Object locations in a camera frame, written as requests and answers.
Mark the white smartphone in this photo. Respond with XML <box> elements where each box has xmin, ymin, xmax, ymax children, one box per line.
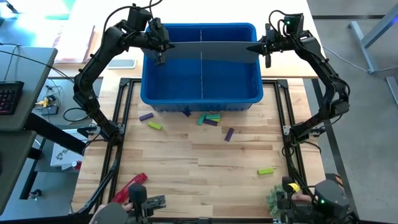
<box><xmin>106</xmin><ymin>58</ymin><xmax>138</xmax><ymax>70</ymax></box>

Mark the black caster wheel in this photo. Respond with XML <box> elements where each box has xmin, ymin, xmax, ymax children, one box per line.
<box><xmin>28</xmin><ymin>188</ymin><xmax>43</xmax><ymax>200</ymax></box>

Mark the person's left hand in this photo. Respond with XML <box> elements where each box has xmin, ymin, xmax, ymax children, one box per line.
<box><xmin>120</xmin><ymin>200</ymin><xmax>135</xmax><ymax>213</ymax></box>

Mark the yellow cable connector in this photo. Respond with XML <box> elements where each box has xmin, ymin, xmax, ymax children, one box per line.
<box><xmin>35</xmin><ymin>96</ymin><xmax>51</xmax><ymax>109</ymax></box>

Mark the white floor cable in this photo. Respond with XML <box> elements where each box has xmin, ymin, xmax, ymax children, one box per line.
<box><xmin>322</xmin><ymin>45</ymin><xmax>398</xmax><ymax>75</ymax></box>

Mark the grey side desk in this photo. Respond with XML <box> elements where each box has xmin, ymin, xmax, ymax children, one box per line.
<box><xmin>0</xmin><ymin>45</ymin><xmax>59</xmax><ymax>215</ymax></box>

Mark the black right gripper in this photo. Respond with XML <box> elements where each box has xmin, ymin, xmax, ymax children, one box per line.
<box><xmin>245</xmin><ymin>23</ymin><xmax>292</xmax><ymax>69</ymax></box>

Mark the light wooden desk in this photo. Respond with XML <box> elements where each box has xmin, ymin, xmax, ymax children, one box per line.
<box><xmin>48</xmin><ymin>0</ymin><xmax>333</xmax><ymax>79</ymax></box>

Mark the long grey slotted divider board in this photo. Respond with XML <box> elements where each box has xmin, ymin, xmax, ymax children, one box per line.
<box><xmin>142</xmin><ymin>40</ymin><xmax>261</xmax><ymax>64</ymax></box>

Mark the dark grey elongated tool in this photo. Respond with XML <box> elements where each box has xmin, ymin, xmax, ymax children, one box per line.
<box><xmin>145</xmin><ymin>195</ymin><xmax>167</xmax><ymax>210</ymax></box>

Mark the black desk support beam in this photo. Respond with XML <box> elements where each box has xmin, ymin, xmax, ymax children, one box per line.
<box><xmin>23</xmin><ymin>111</ymin><xmax>88</xmax><ymax>156</ymax></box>

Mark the white printed paper box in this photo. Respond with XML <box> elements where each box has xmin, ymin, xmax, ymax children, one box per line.
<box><xmin>49</xmin><ymin>128</ymin><xmax>84</xmax><ymax>171</ymax></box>

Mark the blue plastic bin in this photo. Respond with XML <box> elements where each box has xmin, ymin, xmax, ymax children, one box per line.
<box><xmin>140</xmin><ymin>22</ymin><xmax>264</xmax><ymax>113</ymax></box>

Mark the black keyboard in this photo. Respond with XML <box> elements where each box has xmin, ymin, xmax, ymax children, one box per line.
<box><xmin>0</xmin><ymin>80</ymin><xmax>25</xmax><ymax>116</ymax></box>

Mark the red plastic tool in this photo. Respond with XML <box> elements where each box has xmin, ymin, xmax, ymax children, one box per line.
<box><xmin>111</xmin><ymin>172</ymin><xmax>149</xmax><ymax>205</ymax></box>

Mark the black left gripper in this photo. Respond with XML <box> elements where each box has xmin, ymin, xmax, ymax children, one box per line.
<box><xmin>145</xmin><ymin>17</ymin><xmax>176</xmax><ymax>67</ymax></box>

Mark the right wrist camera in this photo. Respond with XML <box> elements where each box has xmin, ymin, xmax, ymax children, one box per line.
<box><xmin>283</xmin><ymin>13</ymin><xmax>305</xmax><ymax>35</ymax></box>

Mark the person's left forearm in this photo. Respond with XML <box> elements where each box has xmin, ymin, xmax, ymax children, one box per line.
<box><xmin>89</xmin><ymin>202</ymin><xmax>129</xmax><ymax>224</ymax></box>

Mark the small black electronics box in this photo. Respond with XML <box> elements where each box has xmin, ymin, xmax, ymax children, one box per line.
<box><xmin>40</xmin><ymin>105</ymin><xmax>60</xmax><ymax>116</ymax></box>

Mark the grey metal desk leg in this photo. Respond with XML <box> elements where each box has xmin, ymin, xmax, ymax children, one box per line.
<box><xmin>347</xmin><ymin>2</ymin><xmax>398</xmax><ymax>75</ymax></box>

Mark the orange black hazard striped plate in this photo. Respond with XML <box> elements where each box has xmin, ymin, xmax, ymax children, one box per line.
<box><xmin>325</xmin><ymin>172</ymin><xmax>345</xmax><ymax>187</ymax></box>

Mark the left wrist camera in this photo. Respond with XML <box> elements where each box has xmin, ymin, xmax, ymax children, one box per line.
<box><xmin>127</xmin><ymin>6</ymin><xmax>152</xmax><ymax>32</ymax></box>

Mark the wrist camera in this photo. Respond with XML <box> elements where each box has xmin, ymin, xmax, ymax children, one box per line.
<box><xmin>283</xmin><ymin>13</ymin><xmax>305</xmax><ymax>35</ymax></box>
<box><xmin>127</xmin><ymin>6</ymin><xmax>152</xmax><ymax>32</ymax></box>

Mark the green artificial plant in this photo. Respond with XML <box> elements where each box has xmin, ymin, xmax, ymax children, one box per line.
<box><xmin>266</xmin><ymin>184</ymin><xmax>285</xmax><ymax>218</ymax></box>

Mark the person's hand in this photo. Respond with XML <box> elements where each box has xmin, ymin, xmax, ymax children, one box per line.
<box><xmin>291</xmin><ymin>192</ymin><xmax>314</xmax><ymax>203</ymax></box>
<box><xmin>120</xmin><ymin>200</ymin><xmax>135</xmax><ymax>213</ymax></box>

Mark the person's right hand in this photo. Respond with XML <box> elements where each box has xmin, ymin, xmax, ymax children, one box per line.
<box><xmin>291</xmin><ymin>192</ymin><xmax>314</xmax><ymax>203</ymax></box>

